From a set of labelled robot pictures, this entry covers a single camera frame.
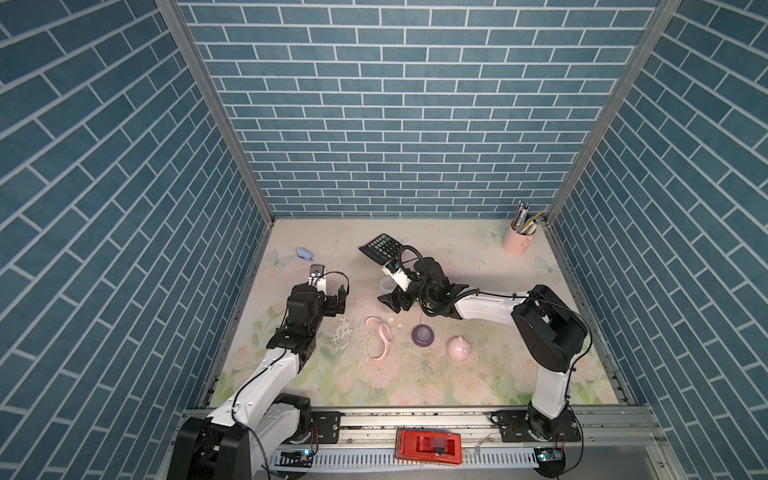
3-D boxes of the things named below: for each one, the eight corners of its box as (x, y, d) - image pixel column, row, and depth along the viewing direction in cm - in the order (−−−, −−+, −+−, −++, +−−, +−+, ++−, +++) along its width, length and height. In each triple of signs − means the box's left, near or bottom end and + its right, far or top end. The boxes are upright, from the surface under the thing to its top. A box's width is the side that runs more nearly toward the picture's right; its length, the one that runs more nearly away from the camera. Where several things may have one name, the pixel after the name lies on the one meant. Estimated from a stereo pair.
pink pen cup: (498, 251, 113) (505, 234, 106) (503, 237, 118) (510, 220, 111) (524, 260, 111) (533, 243, 103) (527, 245, 115) (537, 228, 108)
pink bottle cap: (447, 362, 86) (449, 356, 83) (445, 342, 90) (447, 336, 87) (469, 362, 86) (472, 356, 83) (466, 342, 90) (469, 336, 87)
